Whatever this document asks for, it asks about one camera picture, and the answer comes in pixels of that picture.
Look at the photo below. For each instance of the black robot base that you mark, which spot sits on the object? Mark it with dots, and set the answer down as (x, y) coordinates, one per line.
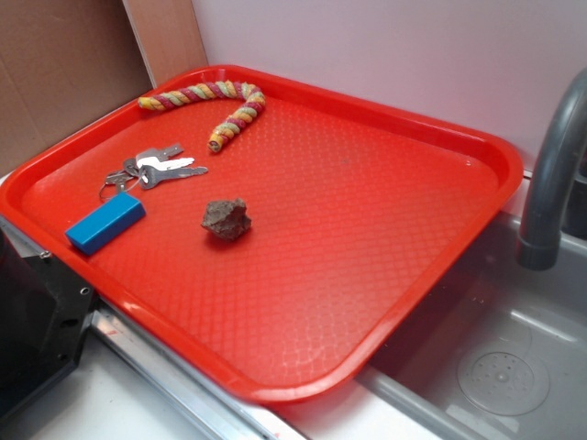
(46, 309)

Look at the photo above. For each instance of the brown rock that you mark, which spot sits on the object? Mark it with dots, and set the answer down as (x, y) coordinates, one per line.
(227, 219)

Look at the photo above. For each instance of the red plastic tray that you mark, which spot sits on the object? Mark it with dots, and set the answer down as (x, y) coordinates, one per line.
(357, 210)

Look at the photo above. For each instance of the silver key bunch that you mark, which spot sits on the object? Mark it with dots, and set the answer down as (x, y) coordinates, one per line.
(148, 169)

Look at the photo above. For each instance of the blue rectangular block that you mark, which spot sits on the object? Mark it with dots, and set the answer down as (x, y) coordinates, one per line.
(105, 223)

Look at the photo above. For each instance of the light wooden board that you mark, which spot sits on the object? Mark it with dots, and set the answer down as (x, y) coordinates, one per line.
(168, 37)

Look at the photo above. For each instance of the grey plastic sink basin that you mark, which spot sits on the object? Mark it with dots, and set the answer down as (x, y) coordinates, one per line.
(494, 351)

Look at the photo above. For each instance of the grey sink faucet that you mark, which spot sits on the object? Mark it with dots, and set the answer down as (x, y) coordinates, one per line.
(556, 198)

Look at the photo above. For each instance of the brown cardboard panel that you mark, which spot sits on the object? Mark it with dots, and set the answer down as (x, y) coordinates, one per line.
(64, 64)

